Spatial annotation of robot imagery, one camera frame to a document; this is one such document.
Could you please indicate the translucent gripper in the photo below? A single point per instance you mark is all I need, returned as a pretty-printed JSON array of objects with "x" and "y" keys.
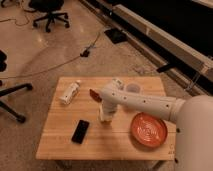
[{"x": 108, "y": 109}]

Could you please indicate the white sponge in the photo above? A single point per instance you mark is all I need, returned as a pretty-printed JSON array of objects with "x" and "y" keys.
[{"x": 105, "y": 116}]

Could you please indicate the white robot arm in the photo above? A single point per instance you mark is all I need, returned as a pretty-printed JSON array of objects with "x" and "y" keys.
[{"x": 193, "y": 119}]

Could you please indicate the orange ceramic bowl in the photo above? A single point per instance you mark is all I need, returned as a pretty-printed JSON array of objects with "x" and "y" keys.
[{"x": 148, "y": 130}]

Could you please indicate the red-brown small object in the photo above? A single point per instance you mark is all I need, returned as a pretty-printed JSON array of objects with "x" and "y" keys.
[{"x": 95, "y": 95}]

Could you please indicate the black smartphone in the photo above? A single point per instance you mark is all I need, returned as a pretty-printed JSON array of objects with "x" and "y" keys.
[{"x": 80, "y": 131}]

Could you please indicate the white plastic bottle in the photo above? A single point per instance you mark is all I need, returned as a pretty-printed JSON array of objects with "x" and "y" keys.
[{"x": 70, "y": 92}]

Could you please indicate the wooden table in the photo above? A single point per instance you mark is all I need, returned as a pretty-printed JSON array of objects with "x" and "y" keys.
[{"x": 103, "y": 141}]

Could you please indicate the black floor mat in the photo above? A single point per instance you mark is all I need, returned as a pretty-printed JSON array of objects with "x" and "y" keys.
[{"x": 116, "y": 36}]

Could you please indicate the black office chair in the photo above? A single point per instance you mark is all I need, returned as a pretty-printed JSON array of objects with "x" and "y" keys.
[{"x": 51, "y": 10}]

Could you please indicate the long white rail platform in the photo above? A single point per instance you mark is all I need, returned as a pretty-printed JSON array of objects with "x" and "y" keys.
[{"x": 181, "y": 31}]

